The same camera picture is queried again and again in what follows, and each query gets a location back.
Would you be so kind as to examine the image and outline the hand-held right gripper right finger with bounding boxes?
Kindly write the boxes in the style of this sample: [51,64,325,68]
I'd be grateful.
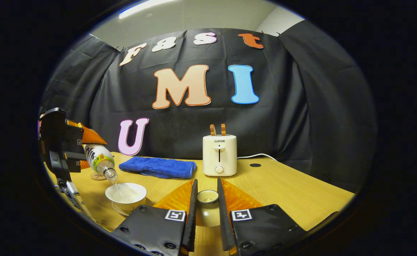
[217,177,307,256]

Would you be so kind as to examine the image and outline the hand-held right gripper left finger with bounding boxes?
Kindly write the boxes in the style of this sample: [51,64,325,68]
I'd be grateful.
[112,178,198,256]

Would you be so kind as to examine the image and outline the cream teacup lid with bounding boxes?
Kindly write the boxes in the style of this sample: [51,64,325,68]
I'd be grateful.
[196,189,220,228]

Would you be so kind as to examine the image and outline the clear water bottle white label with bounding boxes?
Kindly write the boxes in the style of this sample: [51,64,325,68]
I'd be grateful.
[83,143,118,180]

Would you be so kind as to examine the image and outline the cream teacup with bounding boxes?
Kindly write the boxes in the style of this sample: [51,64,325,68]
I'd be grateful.
[105,182,148,211]

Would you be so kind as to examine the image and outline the blue towel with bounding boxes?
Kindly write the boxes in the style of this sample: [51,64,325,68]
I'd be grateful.
[118,156,197,179]

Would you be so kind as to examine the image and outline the cream toaster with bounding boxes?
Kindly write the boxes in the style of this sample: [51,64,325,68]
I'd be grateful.
[202,134,238,177]

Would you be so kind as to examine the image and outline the cream saucer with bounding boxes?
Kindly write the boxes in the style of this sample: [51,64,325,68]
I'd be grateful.
[111,200,153,217]

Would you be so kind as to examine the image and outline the black backdrop cloth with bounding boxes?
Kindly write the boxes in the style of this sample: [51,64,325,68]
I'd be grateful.
[39,20,378,194]

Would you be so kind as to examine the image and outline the white toaster cable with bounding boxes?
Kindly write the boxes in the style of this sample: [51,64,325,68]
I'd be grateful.
[236,153,278,162]

